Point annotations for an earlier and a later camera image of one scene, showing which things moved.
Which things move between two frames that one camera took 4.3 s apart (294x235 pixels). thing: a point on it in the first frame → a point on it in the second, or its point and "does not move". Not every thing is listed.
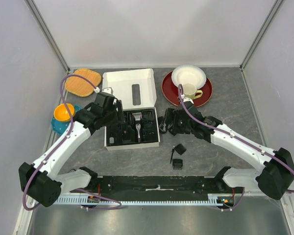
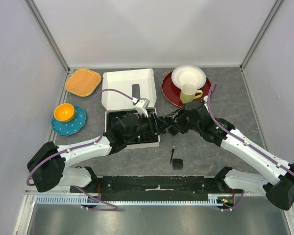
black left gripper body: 112,116 → 144,126
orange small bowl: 61,112 does not move
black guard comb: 177,164 does not move
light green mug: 189,90 does not move
